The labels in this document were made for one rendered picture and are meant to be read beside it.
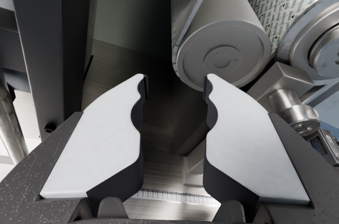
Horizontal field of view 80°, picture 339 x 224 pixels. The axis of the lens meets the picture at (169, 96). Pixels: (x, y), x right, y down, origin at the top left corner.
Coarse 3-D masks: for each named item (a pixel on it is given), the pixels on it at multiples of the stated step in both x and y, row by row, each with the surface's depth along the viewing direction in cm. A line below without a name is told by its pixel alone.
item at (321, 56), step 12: (336, 24) 22; (324, 36) 23; (336, 36) 22; (312, 48) 24; (324, 48) 23; (336, 48) 23; (312, 60) 24; (324, 60) 24; (336, 60) 24; (324, 72) 25; (336, 72) 25
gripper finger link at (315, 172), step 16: (288, 128) 8; (288, 144) 7; (304, 144) 7; (304, 160) 6; (320, 160) 6; (304, 176) 6; (320, 176) 6; (336, 176) 6; (320, 192) 5; (336, 192) 5; (272, 208) 5; (288, 208) 5; (304, 208) 5; (320, 208) 5; (336, 208) 5
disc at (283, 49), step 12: (324, 0) 21; (336, 0) 21; (312, 12) 21; (324, 12) 21; (300, 24) 23; (288, 36) 24; (276, 48) 25; (288, 48) 25; (276, 60) 26; (288, 60) 26; (324, 84) 30
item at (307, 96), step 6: (270, 60) 44; (270, 66) 43; (264, 72) 45; (258, 78) 46; (246, 84) 50; (252, 84) 48; (246, 90) 49; (312, 90) 33; (318, 90) 32; (306, 96) 34; (312, 96) 33
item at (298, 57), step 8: (336, 8) 21; (320, 16) 22; (328, 16) 21; (336, 16) 21; (312, 24) 22; (320, 24) 22; (328, 24) 22; (304, 32) 23; (312, 32) 23; (320, 32) 23; (296, 40) 24; (304, 40) 24; (312, 40) 24; (296, 48) 24; (304, 48) 24; (296, 56) 25; (304, 56) 25; (296, 64) 26; (304, 64) 26; (312, 72) 27
